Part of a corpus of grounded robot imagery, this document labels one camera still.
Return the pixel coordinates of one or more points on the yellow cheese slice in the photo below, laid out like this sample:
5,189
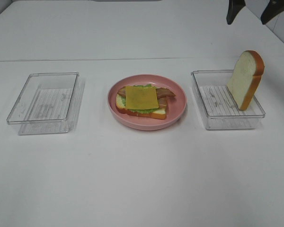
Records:
140,97

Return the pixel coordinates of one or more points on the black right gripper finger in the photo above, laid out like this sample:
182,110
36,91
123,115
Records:
234,7
274,8

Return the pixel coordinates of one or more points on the clear right plastic tray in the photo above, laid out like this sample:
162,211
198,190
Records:
217,107

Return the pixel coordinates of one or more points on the pink round plate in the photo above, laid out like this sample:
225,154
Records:
176,106

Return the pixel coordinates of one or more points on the white bread slice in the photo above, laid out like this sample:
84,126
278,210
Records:
158,113

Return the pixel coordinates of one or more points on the clear plastic tray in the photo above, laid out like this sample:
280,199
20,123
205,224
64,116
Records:
48,103
217,107

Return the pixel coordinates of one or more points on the green lettuce leaf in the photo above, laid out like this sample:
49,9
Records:
142,110

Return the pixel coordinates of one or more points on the bacon strip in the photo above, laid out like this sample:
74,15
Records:
164,92
161,101

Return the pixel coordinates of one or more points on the clear left plastic tray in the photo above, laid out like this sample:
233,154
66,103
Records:
48,103

